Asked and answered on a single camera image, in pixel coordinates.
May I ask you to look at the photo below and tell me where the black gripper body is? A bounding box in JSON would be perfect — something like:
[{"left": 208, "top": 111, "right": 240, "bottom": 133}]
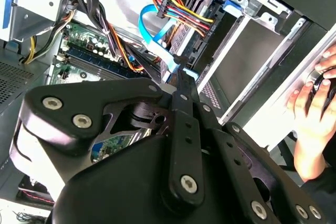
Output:
[{"left": 51, "top": 102, "right": 250, "bottom": 224}]

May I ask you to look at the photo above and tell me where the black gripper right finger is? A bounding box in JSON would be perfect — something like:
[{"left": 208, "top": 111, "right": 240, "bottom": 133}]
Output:
[{"left": 186, "top": 72, "right": 329, "bottom": 224}]

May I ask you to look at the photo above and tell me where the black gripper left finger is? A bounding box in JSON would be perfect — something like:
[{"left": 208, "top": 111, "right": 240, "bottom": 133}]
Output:
[{"left": 9, "top": 69, "right": 206, "bottom": 207}]

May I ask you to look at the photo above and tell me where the person's left hand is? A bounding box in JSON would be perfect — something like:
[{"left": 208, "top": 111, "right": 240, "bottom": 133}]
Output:
[{"left": 286, "top": 78, "right": 336, "bottom": 182}]

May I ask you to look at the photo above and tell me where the person's right hand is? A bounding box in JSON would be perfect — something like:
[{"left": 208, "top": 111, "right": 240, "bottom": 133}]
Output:
[{"left": 314, "top": 48, "right": 336, "bottom": 74}]

